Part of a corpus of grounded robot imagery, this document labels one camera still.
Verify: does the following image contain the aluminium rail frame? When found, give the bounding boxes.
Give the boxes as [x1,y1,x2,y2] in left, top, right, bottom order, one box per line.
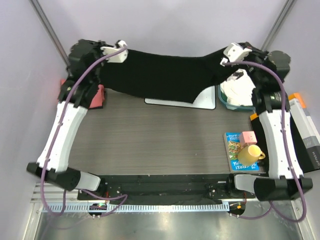
[31,181,305,213]

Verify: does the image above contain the pink cube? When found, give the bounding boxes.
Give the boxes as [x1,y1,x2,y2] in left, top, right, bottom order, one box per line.
[239,131,258,147]

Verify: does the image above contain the teal laundry basket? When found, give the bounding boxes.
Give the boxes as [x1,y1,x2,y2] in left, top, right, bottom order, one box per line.
[218,84,255,111]

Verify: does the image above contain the folded coral pink t-shirt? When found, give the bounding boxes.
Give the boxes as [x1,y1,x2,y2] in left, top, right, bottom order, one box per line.
[58,79,106,109]

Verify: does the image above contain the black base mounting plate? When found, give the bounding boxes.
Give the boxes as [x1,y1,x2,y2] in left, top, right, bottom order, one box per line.
[76,174,256,201]

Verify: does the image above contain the blue picture book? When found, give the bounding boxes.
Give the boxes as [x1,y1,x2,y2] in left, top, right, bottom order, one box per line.
[223,132,261,173]

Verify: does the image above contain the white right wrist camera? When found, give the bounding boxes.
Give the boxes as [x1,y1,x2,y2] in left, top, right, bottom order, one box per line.
[220,42,252,66]

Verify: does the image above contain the yellow mug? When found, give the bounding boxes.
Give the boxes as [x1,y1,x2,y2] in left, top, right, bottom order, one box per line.
[237,144,266,166]

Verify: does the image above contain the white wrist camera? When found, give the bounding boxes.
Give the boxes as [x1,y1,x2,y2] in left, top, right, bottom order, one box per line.
[100,40,129,63]
[220,42,252,66]

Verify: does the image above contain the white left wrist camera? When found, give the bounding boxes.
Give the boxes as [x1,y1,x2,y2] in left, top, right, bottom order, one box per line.
[100,40,129,63]

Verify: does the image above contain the black floral print t-shirt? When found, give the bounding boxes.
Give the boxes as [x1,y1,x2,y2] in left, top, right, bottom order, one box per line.
[99,49,238,103]

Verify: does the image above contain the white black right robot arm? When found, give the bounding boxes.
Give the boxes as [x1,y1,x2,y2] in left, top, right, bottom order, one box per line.
[221,42,313,202]

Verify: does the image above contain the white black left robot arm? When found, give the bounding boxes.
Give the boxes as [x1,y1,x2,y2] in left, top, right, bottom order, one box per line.
[26,39,128,191]

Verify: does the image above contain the black orange box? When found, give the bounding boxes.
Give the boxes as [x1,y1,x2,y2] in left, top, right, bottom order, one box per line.
[250,93,320,174]

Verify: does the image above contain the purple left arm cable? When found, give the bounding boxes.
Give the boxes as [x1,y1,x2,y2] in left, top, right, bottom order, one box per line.
[41,47,128,217]

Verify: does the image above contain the white crumpled t-shirts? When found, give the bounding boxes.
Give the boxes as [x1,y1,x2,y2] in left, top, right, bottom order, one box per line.
[221,69,255,92]

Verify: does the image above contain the white tray board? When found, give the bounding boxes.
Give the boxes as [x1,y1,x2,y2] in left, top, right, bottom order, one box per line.
[144,86,216,110]

